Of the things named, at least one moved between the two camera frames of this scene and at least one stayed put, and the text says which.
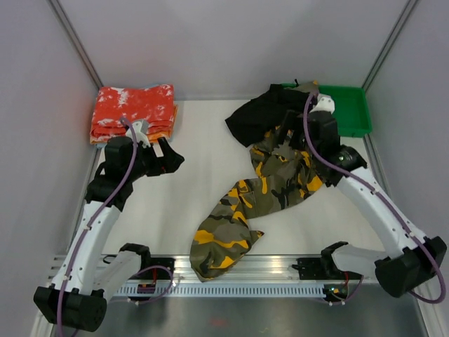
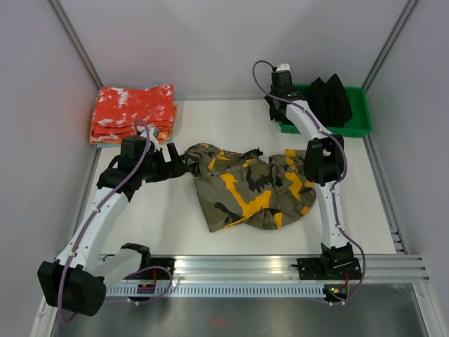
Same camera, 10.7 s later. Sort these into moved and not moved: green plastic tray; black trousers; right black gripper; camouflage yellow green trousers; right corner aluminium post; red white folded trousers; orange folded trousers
Moved: right black gripper; black trousers; camouflage yellow green trousers
Not moved: orange folded trousers; right corner aluminium post; red white folded trousers; green plastic tray
